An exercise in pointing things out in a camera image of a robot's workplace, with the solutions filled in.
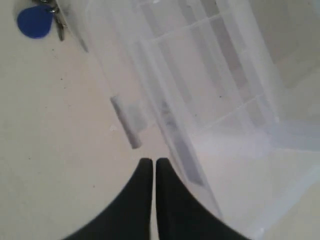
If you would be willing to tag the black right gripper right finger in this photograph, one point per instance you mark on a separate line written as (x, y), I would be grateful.
(179, 214)

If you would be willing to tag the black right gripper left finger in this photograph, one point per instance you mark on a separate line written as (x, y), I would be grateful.
(128, 216)

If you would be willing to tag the clear drawer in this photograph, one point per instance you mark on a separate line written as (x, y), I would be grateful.
(165, 64)

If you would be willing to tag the keys with blue fob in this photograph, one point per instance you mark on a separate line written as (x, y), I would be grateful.
(35, 22)

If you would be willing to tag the white plastic drawer cabinet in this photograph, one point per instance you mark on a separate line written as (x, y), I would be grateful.
(274, 49)

